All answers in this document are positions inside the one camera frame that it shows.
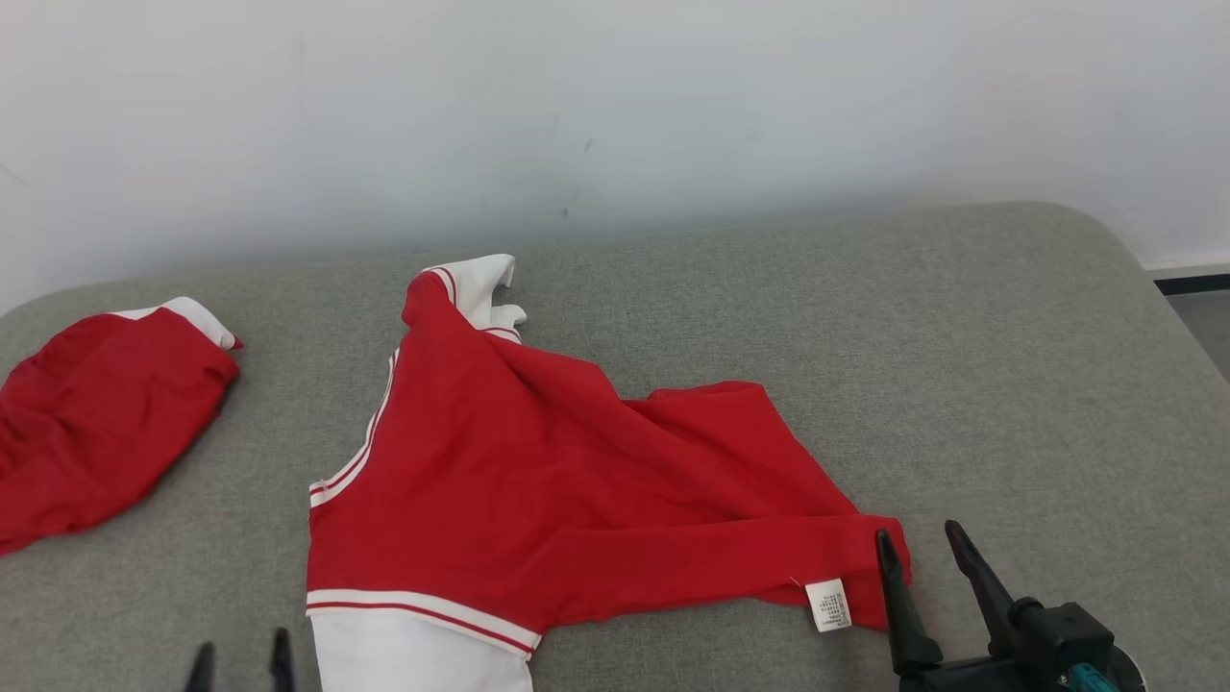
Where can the red shorts with white trim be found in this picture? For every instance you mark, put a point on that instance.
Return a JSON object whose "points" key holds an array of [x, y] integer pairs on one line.
{"points": [[96, 423]]}

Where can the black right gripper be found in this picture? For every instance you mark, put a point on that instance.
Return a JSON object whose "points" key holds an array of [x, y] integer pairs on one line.
{"points": [[961, 678]]}

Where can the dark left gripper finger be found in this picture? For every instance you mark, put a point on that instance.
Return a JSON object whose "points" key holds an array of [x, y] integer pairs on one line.
{"points": [[282, 663], [201, 671]]}

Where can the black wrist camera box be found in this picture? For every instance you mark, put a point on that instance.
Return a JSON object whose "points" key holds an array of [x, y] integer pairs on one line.
{"points": [[1062, 639]]}

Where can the red jersey with navy number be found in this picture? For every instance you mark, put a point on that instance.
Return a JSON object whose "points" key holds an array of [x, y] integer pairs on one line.
{"points": [[538, 481]]}

